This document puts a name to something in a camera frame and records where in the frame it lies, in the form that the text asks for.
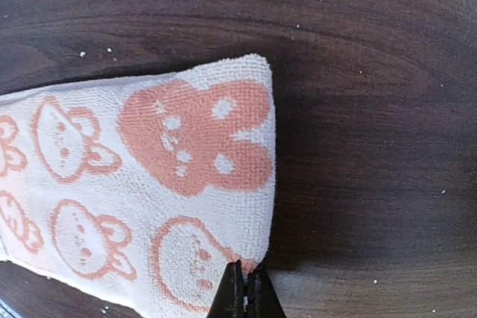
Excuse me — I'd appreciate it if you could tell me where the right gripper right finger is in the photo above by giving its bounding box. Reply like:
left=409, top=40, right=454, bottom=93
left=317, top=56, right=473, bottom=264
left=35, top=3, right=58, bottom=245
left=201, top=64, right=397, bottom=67
left=245, top=264, right=286, bottom=318

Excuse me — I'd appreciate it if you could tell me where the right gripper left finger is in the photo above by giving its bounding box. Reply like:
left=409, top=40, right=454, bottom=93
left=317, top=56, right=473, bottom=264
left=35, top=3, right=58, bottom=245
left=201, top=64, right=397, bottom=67
left=207, top=261, right=246, bottom=318

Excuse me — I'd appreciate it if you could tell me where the orange bunny pattern towel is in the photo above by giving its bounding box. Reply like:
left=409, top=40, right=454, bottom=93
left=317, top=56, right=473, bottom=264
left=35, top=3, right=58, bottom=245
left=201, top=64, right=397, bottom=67
left=1, top=54, right=276, bottom=317

